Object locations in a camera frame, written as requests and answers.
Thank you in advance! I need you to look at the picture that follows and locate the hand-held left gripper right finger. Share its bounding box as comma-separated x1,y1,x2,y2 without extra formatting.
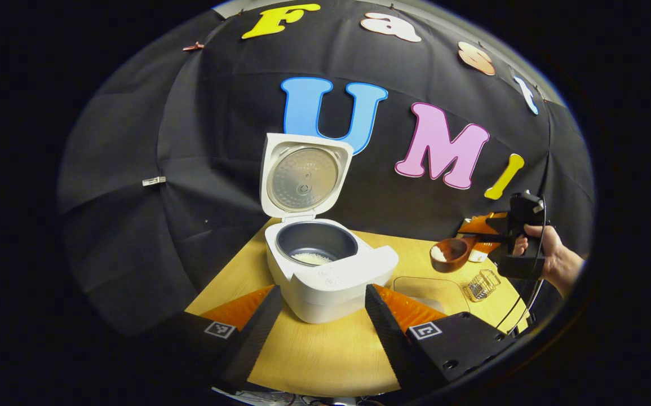
365,284,520,395

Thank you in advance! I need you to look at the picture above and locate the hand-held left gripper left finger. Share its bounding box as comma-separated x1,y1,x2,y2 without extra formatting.
150,285,284,395

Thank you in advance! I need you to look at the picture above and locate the brown wooden spoon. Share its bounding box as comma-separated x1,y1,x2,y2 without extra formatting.
429,234,515,273

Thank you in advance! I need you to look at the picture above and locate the wire chopstick holder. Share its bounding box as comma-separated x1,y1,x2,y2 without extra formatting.
463,269,502,302

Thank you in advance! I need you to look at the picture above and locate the white rice cooker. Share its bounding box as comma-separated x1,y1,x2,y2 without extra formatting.
260,133,400,324

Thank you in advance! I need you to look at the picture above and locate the clear plastic container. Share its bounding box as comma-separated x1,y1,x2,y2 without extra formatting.
393,275,471,316

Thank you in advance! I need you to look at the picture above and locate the black backdrop cloth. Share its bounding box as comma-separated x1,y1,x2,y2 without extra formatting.
57,0,595,336

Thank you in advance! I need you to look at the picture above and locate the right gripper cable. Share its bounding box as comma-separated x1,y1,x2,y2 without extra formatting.
494,195,548,333

